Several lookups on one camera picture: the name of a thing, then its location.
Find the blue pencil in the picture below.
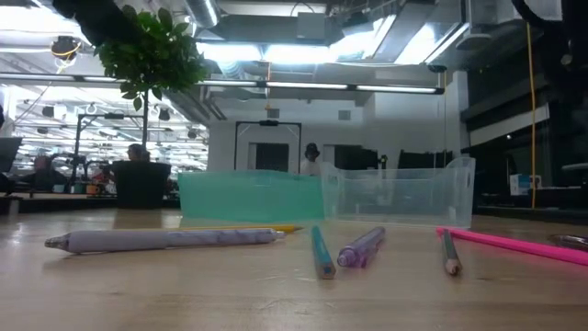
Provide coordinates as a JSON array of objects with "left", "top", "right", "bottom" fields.
[{"left": 311, "top": 224, "right": 337, "bottom": 280}]

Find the lavender marbled pen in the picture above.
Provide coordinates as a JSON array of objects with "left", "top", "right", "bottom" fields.
[{"left": 44, "top": 228, "right": 287, "bottom": 255}]

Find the person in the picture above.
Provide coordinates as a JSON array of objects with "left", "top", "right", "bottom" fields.
[
  {"left": 300, "top": 142, "right": 322, "bottom": 177},
  {"left": 20, "top": 154, "right": 70, "bottom": 192},
  {"left": 127, "top": 143, "right": 151, "bottom": 163}
]

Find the clear plastic bin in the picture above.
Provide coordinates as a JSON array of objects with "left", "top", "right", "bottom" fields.
[{"left": 320, "top": 156, "right": 477, "bottom": 230}]

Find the purple translucent pen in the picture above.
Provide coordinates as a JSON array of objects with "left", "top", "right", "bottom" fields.
[{"left": 336, "top": 225, "right": 387, "bottom": 269}]

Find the green translucent plastic bin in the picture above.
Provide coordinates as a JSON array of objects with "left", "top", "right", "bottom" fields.
[{"left": 177, "top": 169, "right": 326, "bottom": 223}]

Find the yellow cable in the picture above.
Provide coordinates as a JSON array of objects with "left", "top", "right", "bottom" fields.
[{"left": 526, "top": 22, "right": 538, "bottom": 211}]

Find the pink colored pencil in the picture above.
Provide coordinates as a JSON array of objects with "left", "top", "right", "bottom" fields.
[{"left": 435, "top": 226, "right": 588, "bottom": 268}]

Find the yellow pencil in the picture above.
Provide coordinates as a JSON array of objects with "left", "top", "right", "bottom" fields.
[{"left": 181, "top": 223, "right": 304, "bottom": 234}]

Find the dark monitor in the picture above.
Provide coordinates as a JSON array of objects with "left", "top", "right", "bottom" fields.
[{"left": 0, "top": 136, "right": 23, "bottom": 174}]

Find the black colored pencil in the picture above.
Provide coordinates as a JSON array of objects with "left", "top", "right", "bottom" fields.
[{"left": 440, "top": 228, "right": 463, "bottom": 277}]

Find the white box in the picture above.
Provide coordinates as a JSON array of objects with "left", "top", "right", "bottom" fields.
[{"left": 508, "top": 173, "right": 543, "bottom": 197}]

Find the long ceiling light strip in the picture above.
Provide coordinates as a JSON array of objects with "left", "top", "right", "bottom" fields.
[{"left": 197, "top": 80, "right": 446, "bottom": 96}]

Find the black ceiling cable reel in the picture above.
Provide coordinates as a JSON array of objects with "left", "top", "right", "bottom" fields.
[{"left": 50, "top": 35, "right": 83, "bottom": 61}]

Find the green plant in black pot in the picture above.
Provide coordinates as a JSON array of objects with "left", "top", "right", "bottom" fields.
[{"left": 94, "top": 6, "right": 210, "bottom": 211}]

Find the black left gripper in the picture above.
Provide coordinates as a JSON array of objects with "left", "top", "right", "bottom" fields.
[{"left": 52, "top": 0, "right": 139, "bottom": 47}]

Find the black metal frame stand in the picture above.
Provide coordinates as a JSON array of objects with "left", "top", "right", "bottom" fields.
[
  {"left": 233, "top": 120, "right": 303, "bottom": 174},
  {"left": 71, "top": 112, "right": 126, "bottom": 192}
]

